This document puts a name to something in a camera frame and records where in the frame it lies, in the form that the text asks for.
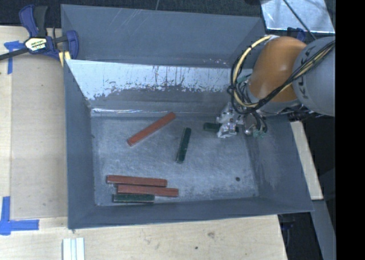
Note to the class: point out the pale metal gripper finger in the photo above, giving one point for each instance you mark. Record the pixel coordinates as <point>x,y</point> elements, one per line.
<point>224,134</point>
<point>222,119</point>

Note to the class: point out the dark green block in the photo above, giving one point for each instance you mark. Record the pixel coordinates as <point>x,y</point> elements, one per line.
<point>210,127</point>
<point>133,198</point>
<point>184,144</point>

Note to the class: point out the grey metal bin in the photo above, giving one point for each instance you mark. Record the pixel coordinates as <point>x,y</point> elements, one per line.
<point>171,167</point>

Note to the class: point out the red-brown flat block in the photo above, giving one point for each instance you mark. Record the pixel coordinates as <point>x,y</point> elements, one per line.
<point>151,129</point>
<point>137,180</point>
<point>148,190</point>

